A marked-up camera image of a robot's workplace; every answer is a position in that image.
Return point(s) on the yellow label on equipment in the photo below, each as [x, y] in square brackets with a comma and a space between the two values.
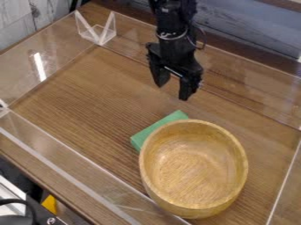
[50, 204]

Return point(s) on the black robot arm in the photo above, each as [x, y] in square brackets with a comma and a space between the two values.
[174, 16]

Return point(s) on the clear acrylic corner bracket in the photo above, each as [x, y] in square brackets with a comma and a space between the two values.
[99, 34]

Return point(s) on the brown wooden bowl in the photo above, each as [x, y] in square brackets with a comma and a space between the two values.
[193, 168]

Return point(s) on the green rectangular block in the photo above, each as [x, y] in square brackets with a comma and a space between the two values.
[142, 135]

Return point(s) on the clear acrylic enclosure wall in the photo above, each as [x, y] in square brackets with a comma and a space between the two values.
[78, 98]

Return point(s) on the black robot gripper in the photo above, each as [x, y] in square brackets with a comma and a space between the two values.
[174, 56]

